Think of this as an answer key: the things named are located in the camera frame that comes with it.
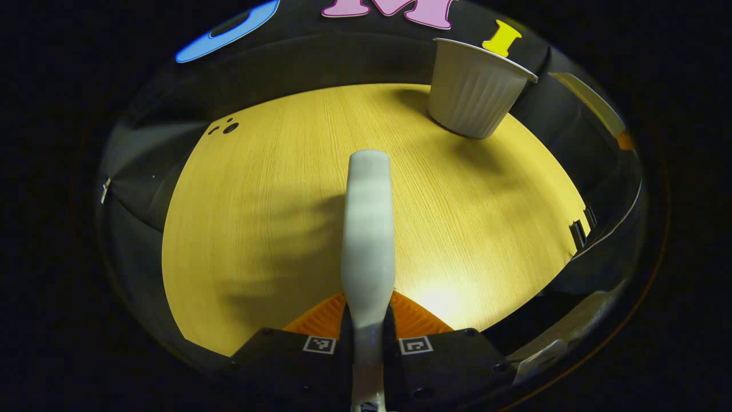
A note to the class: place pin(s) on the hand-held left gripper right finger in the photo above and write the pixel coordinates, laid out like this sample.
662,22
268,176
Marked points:
391,366

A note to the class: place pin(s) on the wooden desktop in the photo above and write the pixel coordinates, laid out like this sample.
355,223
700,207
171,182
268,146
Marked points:
274,200

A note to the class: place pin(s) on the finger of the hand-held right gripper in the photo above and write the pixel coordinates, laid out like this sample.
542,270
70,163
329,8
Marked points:
625,141

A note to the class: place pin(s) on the small white clip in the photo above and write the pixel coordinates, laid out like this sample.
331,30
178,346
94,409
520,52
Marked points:
106,190

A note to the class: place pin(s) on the small white broom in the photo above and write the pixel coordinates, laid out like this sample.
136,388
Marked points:
368,229

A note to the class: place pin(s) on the black desk edge clip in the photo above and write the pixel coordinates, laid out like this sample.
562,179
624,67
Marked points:
590,216
577,234

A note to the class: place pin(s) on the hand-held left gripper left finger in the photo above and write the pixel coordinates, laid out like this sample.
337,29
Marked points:
346,366

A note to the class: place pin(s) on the white ribbed garbage bin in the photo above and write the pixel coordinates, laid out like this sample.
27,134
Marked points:
474,91

